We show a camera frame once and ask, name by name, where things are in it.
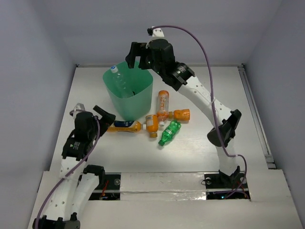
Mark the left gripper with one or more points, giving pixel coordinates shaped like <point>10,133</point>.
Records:
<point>100,119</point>

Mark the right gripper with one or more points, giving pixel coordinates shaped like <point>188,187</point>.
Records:
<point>138,48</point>

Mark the orange bottle blue label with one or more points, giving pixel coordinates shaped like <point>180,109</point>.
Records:
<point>126,126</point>

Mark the clear crushed plastic bottle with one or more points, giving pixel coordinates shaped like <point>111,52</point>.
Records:
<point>121,83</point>

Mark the green plastic bottle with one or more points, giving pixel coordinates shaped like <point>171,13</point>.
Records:
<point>170,131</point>

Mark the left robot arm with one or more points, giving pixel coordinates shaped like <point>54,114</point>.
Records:
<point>64,205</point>

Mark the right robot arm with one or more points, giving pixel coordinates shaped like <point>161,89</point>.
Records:
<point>182,79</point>

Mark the green plastic bin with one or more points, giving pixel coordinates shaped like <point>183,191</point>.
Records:
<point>140,82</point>

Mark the small orange bottle barcode label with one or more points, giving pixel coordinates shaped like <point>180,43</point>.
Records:
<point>152,125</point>

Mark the tall orange bottle white cap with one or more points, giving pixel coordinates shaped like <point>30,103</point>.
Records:
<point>162,107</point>

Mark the small orange bottle lying right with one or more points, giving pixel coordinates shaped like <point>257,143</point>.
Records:
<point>180,115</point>

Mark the silver tape strip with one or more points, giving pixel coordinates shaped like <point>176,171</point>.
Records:
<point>162,186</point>

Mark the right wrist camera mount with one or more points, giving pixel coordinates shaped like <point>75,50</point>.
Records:
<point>155,34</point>

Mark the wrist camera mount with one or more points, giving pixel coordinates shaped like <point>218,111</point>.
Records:
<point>79,107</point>
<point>155,34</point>

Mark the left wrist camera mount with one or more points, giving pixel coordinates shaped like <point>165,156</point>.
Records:
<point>79,107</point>

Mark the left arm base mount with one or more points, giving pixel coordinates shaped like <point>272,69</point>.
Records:
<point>109,190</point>

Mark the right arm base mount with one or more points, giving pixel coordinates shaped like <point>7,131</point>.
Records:
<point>216,189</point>

